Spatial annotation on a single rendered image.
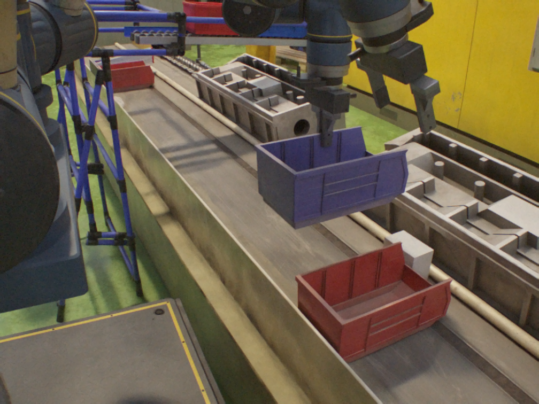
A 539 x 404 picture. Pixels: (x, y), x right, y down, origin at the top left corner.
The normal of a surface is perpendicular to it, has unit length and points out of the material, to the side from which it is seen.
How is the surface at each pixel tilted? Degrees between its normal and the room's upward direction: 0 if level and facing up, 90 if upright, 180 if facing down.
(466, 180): 100
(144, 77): 92
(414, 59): 92
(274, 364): 0
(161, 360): 0
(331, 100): 90
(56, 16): 57
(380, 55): 115
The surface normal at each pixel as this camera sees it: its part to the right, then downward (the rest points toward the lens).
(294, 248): 0.00, -0.88
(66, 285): 0.39, 0.44
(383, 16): 0.00, 0.65
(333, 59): 0.04, 0.48
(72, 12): 0.71, 0.62
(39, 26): 0.89, -0.33
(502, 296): -0.88, 0.36
